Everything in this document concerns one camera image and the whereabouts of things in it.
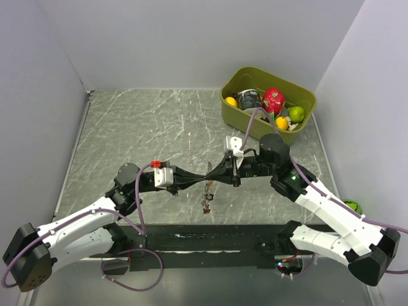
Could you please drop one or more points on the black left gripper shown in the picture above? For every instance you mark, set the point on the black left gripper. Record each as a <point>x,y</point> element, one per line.
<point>182,180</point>

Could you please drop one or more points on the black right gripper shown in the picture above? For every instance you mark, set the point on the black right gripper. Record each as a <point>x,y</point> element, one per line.
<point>224,173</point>

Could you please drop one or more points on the metal disc keyring with rings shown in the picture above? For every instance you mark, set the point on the metal disc keyring with rings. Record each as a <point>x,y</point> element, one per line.
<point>207,196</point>

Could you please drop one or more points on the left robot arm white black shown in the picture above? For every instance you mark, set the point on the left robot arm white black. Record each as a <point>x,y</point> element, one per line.
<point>34,253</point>

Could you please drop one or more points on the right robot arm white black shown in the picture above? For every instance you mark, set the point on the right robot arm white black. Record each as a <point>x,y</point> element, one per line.
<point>366,249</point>

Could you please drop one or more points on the yellow lemon toy left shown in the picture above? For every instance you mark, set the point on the yellow lemon toy left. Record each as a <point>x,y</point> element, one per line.
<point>231,101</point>

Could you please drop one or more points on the yellow lemon toy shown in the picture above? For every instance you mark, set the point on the yellow lemon toy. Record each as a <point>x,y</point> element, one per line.
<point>231,101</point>
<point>282,123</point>

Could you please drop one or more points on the yellow lemon toy right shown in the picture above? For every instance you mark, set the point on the yellow lemon toy right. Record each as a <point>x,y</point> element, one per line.
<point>282,123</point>

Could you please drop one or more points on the black printed cup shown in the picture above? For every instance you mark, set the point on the black printed cup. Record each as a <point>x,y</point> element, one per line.
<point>249,101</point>

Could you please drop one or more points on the red dragon fruit toy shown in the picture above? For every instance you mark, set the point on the red dragon fruit toy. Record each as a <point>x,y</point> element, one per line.
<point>273,101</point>

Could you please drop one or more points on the green pear toy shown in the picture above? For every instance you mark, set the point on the green pear toy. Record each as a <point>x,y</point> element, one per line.
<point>296,114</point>

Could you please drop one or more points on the olive green plastic bin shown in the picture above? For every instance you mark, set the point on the olive green plastic bin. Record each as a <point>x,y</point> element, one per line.
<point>250,87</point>

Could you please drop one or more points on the green watermelon ball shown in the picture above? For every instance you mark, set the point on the green watermelon ball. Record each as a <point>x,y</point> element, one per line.
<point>353,205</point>

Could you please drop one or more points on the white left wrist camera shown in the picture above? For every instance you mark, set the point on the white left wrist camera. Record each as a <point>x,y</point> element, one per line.
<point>163,174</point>

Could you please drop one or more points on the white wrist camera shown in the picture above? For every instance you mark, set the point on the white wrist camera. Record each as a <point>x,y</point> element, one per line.
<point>233,144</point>
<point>163,174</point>

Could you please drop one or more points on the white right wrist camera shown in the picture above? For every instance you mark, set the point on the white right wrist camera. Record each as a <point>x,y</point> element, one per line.
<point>233,144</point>

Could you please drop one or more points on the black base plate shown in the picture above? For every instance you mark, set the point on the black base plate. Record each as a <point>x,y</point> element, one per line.
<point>203,246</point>

